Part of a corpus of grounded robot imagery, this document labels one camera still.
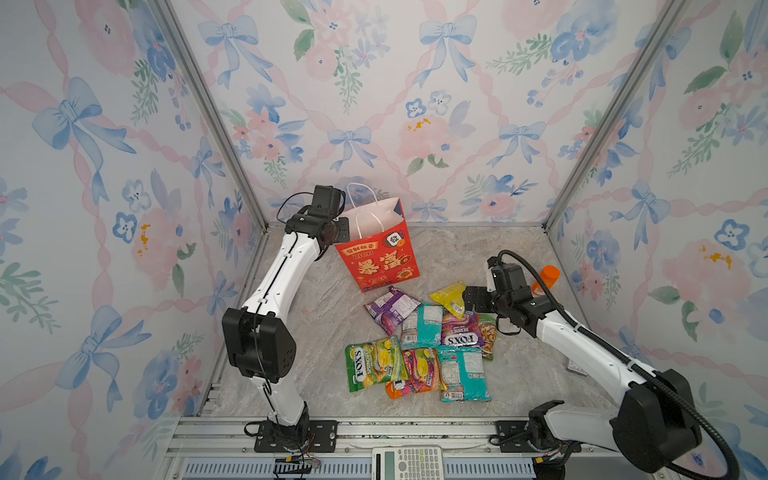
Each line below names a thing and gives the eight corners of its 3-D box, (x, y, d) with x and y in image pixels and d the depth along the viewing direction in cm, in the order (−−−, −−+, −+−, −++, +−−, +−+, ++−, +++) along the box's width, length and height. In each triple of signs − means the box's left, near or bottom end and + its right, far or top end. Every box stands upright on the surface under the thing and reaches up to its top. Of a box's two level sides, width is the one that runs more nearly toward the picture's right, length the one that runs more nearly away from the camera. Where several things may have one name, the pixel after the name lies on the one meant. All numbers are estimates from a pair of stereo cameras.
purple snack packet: (388, 335, 92) (388, 330, 89) (364, 312, 97) (364, 306, 94) (419, 307, 99) (420, 301, 96) (395, 287, 104) (395, 280, 101)
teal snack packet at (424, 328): (401, 348, 89) (402, 344, 87) (400, 308, 98) (400, 303, 96) (446, 348, 89) (448, 344, 87) (441, 308, 98) (442, 303, 96)
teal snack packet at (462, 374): (441, 402, 81) (443, 399, 79) (436, 350, 90) (437, 346, 88) (488, 402, 81) (491, 399, 79) (478, 350, 90) (480, 346, 88)
